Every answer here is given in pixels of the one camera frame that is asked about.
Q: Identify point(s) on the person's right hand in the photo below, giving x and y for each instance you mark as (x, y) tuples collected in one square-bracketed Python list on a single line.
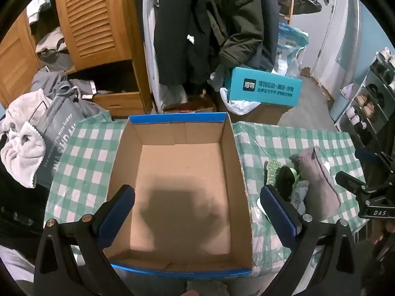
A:
[(379, 227)]

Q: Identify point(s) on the teal printed shoe box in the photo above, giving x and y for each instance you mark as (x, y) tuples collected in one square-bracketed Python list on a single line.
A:
[(263, 87)]

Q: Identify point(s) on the blue-edged cardboard box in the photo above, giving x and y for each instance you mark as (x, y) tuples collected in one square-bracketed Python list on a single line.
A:
[(190, 216)]

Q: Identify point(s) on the green sparkly scrub pad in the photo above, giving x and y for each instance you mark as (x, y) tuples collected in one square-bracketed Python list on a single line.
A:
[(272, 170)]

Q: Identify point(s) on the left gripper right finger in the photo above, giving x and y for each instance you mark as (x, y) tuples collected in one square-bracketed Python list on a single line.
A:
[(335, 273)]

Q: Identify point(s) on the hanging olive jacket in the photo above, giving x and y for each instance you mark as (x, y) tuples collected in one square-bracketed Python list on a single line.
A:
[(244, 33)]

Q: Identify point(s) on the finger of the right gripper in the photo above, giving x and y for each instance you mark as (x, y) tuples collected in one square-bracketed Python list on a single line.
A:
[(379, 159), (354, 186)]

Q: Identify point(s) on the light green microfiber cloth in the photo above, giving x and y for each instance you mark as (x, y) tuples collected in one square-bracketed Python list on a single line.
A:
[(296, 176)]

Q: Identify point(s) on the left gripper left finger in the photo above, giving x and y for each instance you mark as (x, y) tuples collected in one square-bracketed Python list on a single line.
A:
[(71, 258)]

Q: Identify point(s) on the flat cardboard box on floor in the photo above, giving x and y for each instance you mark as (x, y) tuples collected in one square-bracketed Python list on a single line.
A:
[(200, 105)]

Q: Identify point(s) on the blue white plastic bag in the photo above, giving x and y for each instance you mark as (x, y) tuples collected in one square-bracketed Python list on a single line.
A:
[(292, 43)]

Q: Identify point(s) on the light pink towel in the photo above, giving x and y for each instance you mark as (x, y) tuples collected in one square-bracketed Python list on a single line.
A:
[(24, 149)]

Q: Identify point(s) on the wooden louvered wardrobe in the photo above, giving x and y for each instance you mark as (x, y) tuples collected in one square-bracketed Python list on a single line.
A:
[(105, 43)]

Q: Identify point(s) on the white patterned cloth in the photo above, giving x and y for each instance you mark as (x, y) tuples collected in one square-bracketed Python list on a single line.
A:
[(298, 195)]

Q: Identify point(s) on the green checkered tablecloth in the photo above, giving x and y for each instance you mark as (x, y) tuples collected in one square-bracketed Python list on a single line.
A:
[(82, 179)]

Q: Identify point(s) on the metal shoe rack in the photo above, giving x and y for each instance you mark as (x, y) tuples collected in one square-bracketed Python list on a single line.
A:
[(364, 109)]

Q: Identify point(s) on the hanging black jacket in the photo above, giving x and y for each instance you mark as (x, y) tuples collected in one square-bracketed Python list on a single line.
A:
[(184, 42)]

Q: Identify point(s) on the grey fleece mitten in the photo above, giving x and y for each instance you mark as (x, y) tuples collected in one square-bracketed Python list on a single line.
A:
[(322, 200)]

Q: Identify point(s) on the brown cardboard box under teal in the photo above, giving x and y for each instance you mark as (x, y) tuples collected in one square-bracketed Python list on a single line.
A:
[(263, 114)]

